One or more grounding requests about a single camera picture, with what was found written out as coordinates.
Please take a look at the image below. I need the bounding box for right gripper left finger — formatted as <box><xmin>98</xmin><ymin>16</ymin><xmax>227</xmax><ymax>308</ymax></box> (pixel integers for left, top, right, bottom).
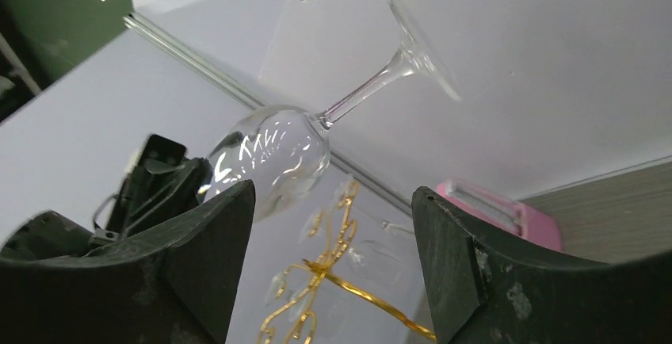
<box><xmin>1</xmin><ymin>181</ymin><xmax>255</xmax><ymax>343</ymax></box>

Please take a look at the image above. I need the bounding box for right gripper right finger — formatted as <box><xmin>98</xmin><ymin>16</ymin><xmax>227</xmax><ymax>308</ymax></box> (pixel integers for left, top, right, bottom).
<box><xmin>411</xmin><ymin>186</ymin><xmax>671</xmax><ymax>343</ymax></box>

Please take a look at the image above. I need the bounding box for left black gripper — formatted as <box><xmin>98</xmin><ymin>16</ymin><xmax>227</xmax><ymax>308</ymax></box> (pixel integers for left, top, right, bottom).
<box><xmin>1</xmin><ymin>134</ymin><xmax>212</xmax><ymax>259</ymax></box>

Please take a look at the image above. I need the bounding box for clear wine glass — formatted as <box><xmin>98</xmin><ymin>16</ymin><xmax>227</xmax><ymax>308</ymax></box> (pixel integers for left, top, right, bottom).
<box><xmin>198</xmin><ymin>0</ymin><xmax>461</xmax><ymax>221</ymax></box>
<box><xmin>347</xmin><ymin>220</ymin><xmax>417</xmax><ymax>292</ymax></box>
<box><xmin>263</xmin><ymin>265</ymin><xmax>315</xmax><ymax>323</ymax></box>

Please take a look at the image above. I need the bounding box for gold wire glass rack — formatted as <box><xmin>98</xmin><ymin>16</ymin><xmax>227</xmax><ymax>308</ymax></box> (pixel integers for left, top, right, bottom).
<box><xmin>256</xmin><ymin>177</ymin><xmax>437</xmax><ymax>343</ymax></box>

